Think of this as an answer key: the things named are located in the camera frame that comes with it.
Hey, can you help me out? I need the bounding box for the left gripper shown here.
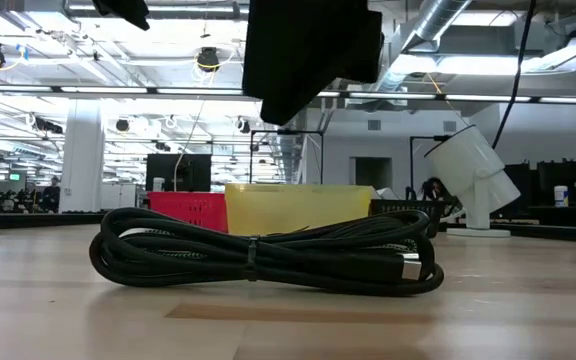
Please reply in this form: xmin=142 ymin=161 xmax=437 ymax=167
xmin=91 ymin=0 xmax=151 ymax=32

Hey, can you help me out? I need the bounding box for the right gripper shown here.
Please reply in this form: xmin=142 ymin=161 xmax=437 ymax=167
xmin=241 ymin=0 xmax=384 ymax=126

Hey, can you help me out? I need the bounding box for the green black braided cable bundle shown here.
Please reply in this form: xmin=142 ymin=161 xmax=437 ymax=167
xmin=88 ymin=207 xmax=446 ymax=297

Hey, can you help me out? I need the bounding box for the yellow translucent plastic bin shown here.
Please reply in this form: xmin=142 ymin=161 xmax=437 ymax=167
xmin=224 ymin=182 xmax=375 ymax=237

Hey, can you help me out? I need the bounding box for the long ceiling light strip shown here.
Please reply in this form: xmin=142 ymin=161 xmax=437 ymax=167
xmin=0 ymin=83 xmax=576 ymax=105

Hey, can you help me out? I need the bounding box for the wide black metal stand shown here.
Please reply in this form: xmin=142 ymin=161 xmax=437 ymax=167
xmin=250 ymin=128 xmax=325 ymax=185

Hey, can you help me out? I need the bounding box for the white building column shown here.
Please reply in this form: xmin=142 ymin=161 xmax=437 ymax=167
xmin=59 ymin=99 xmax=106 ymax=214

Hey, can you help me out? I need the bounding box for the narrow black metal stand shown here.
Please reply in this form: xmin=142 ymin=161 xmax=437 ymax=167
xmin=409 ymin=134 xmax=452 ymax=181

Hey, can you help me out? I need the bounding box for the black background monitor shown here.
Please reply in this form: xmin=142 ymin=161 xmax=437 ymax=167
xmin=145 ymin=153 xmax=213 ymax=193

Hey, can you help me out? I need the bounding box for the person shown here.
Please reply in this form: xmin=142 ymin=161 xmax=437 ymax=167
xmin=419 ymin=177 xmax=445 ymax=201
xmin=41 ymin=174 xmax=62 ymax=212

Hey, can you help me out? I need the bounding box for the red plastic basket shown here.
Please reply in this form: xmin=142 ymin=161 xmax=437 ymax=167
xmin=147 ymin=191 xmax=229 ymax=234

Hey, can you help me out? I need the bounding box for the black plastic basket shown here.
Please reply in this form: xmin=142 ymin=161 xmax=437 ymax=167
xmin=370 ymin=198 xmax=447 ymax=240

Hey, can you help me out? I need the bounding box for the silver ventilation duct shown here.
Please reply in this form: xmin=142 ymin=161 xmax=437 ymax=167
xmin=367 ymin=0 xmax=474 ymax=94

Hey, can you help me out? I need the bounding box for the right arm black supply cable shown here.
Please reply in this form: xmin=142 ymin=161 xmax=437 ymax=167
xmin=490 ymin=0 xmax=538 ymax=150

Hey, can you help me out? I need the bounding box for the black aluminium table frame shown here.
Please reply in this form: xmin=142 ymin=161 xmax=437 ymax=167
xmin=0 ymin=209 xmax=576 ymax=246

